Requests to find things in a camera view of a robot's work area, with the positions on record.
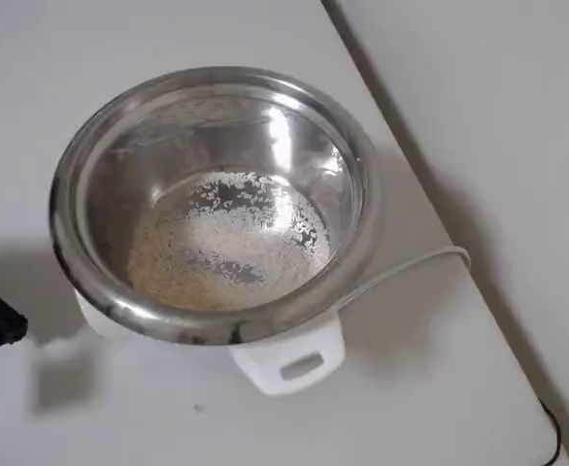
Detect white rice cooker body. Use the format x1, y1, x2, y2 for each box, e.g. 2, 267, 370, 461
73, 290, 348, 397

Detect stainless steel inner pot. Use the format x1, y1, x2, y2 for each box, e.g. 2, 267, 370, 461
49, 66, 381, 347

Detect thin black cable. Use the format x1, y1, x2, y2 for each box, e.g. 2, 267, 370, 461
539, 400, 565, 466

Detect white rice grains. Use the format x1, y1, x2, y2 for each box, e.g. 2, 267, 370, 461
127, 169, 332, 312

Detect white power cord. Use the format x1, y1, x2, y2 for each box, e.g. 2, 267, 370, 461
337, 245, 473, 312

